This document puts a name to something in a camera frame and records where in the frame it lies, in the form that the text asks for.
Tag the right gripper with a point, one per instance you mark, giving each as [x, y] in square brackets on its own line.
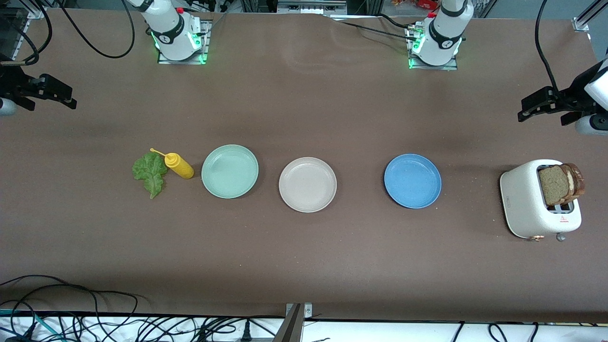
[10, 82]

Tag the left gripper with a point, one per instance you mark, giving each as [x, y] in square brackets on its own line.
[573, 97]

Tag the brown bread slice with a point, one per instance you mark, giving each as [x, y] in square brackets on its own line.
[577, 180]
[553, 185]

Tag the green lettuce leaf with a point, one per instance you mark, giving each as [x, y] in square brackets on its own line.
[151, 173]

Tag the beige plate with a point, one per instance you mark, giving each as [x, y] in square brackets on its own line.
[308, 184]

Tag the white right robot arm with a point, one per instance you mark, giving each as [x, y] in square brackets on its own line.
[173, 35]

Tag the blue plate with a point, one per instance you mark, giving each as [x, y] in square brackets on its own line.
[412, 180]

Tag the mint green plate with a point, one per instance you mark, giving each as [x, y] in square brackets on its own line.
[230, 171]

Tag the white toaster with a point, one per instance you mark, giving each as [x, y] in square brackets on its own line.
[522, 204]

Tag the yellow mustard squeeze bottle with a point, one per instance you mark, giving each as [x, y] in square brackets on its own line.
[180, 166]

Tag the red snack packets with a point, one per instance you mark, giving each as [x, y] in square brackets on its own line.
[418, 4]

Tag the silver metal device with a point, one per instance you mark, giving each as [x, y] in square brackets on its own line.
[311, 7]

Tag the white ledge board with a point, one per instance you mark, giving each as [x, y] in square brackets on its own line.
[380, 332]

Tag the black power plug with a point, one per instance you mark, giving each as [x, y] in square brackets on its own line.
[245, 332]

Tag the aluminium frame profile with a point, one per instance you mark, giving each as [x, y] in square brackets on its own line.
[35, 10]
[583, 21]

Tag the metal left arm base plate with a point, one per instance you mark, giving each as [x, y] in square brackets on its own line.
[434, 68]

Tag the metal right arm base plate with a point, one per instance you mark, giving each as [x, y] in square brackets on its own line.
[205, 42]

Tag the aluminium bracket profile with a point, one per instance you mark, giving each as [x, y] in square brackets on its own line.
[294, 323]

